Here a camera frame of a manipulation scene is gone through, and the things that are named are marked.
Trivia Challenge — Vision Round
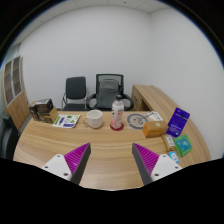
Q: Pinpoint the white and green leaflet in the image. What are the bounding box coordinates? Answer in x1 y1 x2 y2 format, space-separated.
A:
51 114 82 129

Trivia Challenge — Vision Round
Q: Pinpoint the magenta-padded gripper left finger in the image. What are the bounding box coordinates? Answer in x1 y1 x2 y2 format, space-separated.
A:
41 142 92 186

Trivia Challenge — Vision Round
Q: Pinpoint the clear bottle with white label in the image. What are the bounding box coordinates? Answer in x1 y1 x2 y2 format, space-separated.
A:
110 94 125 130

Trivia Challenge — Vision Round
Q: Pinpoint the purple pouch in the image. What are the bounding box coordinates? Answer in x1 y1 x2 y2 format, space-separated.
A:
165 107 191 138

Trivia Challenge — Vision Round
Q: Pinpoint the small light blue packet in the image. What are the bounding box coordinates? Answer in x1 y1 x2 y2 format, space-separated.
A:
167 151 180 164

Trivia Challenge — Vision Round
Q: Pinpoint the black visitor chair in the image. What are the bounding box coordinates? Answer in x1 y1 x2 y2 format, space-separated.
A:
61 76 88 112

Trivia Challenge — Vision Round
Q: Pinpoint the grey mesh office chair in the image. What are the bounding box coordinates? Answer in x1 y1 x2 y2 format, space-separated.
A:
86 73 135 112

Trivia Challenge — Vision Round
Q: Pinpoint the small yellow-brown packet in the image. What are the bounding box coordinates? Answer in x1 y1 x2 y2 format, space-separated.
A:
162 134 177 153

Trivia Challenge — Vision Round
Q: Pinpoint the wooden cabinet with glass doors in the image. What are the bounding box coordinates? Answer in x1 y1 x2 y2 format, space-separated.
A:
0 55 31 132

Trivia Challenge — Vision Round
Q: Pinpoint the wooden side desk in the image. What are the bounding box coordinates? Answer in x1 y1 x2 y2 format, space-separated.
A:
130 84 174 116

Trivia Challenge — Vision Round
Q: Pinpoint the white ceramic mug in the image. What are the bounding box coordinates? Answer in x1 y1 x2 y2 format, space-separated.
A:
82 109 104 129

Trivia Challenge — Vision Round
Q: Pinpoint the dark swivel chair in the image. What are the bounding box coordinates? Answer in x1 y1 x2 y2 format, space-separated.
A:
0 114 21 160

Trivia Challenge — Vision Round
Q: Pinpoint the flat round red coaster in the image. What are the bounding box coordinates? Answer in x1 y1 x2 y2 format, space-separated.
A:
109 122 125 132

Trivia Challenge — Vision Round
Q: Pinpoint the brown cardboard box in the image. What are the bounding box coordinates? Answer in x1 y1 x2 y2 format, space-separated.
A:
142 120 169 139

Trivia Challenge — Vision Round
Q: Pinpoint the dark box on brown box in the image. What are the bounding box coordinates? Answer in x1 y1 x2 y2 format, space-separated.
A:
28 98 60 125

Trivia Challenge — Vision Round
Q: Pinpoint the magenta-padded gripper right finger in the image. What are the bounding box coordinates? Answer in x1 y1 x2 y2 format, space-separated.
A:
131 143 183 186

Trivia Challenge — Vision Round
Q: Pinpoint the green packet with teal card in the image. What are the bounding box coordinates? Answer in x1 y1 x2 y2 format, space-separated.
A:
173 134 194 158

